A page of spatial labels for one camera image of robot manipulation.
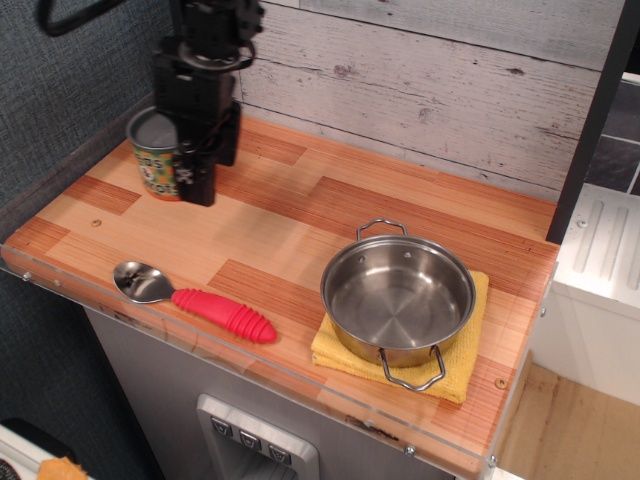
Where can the stainless steel pot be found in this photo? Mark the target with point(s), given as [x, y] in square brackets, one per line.
[398, 301]

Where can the orange cloth piece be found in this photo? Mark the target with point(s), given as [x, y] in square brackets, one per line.
[60, 469]

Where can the dark right shelf post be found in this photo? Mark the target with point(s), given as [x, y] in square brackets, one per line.
[616, 61]

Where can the yellow folded cloth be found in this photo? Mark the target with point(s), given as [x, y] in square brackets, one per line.
[459, 359]

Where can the white toy sink unit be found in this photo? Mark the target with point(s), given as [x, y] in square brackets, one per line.
[588, 326]

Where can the peas and carrots can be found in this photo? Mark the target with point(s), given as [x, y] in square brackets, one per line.
[153, 137]

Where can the clear acrylic table edge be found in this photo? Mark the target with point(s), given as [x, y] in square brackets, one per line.
[165, 359]

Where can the red handled metal spoon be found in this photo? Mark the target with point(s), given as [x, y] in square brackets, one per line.
[144, 284]

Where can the grey ice dispenser panel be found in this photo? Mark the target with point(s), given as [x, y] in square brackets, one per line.
[242, 446]

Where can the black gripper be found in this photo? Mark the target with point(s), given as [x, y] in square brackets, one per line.
[194, 83]

